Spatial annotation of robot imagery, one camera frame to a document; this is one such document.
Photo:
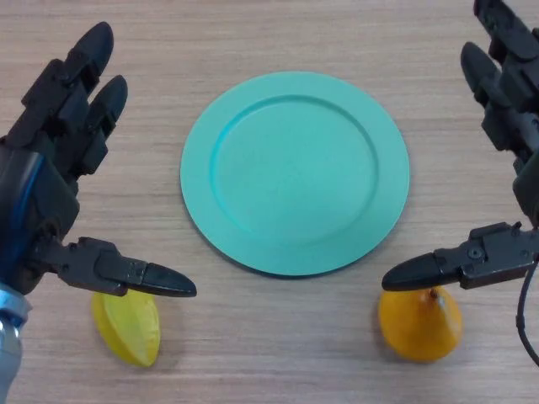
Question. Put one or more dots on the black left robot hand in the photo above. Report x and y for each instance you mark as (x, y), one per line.
(38, 181)

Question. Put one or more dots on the green round plate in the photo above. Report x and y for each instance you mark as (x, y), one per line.
(295, 177)

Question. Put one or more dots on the orange pear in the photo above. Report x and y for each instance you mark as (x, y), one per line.
(417, 328)

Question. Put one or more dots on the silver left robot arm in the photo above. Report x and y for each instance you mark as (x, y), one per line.
(8, 336)

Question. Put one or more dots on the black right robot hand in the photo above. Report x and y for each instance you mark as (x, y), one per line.
(511, 101)

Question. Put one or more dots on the yellow starfruit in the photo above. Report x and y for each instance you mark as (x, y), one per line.
(126, 328)

